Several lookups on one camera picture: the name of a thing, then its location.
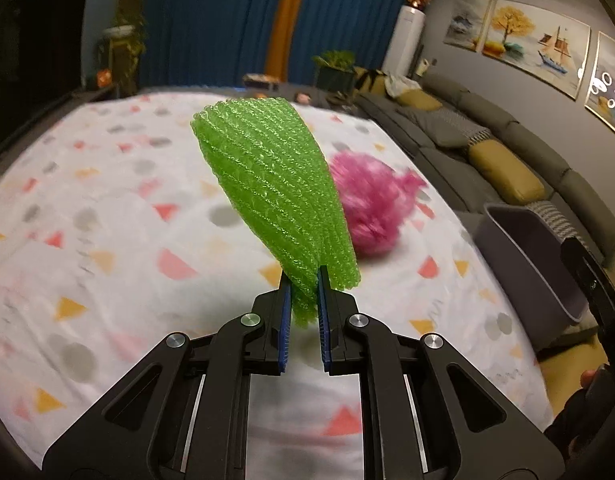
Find pink plastic bag back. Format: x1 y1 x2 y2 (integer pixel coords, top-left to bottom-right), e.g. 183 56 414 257
329 151 427 258

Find green foam net sleeve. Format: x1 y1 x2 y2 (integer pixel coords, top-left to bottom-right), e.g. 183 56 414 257
190 98 361 327

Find dark grey trash bin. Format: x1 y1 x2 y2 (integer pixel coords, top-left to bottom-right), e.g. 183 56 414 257
473 204 596 351

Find patterned cushion near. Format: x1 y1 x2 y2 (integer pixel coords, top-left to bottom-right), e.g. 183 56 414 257
527 200 579 240

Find patterned cushion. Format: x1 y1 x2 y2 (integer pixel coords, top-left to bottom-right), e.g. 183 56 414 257
443 110 492 144
527 200 579 240

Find patterned white tablecloth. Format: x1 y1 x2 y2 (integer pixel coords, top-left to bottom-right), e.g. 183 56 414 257
0 93 553 464

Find mustard cushion middle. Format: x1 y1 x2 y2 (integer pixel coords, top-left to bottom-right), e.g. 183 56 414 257
468 139 546 206

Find mustard cushion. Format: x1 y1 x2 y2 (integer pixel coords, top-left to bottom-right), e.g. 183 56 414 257
468 139 546 206
396 89 443 112

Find grey sectional sofa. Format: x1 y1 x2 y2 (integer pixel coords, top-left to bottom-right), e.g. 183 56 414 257
354 75 615 266

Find patterned cushion far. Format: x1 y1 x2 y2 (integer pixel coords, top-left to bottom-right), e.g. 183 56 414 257
443 110 492 144

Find grey cushion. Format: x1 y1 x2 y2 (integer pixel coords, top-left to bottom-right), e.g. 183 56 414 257
402 108 469 150

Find right abstract painting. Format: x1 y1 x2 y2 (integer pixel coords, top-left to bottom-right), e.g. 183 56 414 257
585 32 615 134

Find mustard cushion far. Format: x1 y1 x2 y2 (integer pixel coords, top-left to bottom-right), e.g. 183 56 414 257
396 89 443 112

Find white clothes on sofa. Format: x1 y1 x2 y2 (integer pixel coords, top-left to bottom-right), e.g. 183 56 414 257
385 74 421 99

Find dark coffee table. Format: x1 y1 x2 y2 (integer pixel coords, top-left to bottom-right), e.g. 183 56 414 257
241 72 362 111

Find potted green plant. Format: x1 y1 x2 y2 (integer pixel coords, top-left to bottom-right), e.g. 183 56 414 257
313 50 356 94

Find sailboat tree painting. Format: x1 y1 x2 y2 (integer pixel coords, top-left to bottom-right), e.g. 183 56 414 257
482 0 591 99

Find orange curtain strip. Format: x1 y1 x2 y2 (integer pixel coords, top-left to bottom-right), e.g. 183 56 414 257
265 0 302 81

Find hanging plant on stand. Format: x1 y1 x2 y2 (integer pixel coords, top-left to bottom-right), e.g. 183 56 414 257
96 16 146 98

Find white standing air conditioner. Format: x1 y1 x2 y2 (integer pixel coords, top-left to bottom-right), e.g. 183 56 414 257
381 6 426 76

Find small landscape painting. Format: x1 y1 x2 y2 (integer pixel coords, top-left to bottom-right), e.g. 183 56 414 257
444 0 492 52

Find blue curtains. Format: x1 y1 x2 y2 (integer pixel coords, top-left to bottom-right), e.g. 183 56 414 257
140 0 405 87

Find black television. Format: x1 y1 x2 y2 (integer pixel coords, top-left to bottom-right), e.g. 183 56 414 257
0 0 86 145

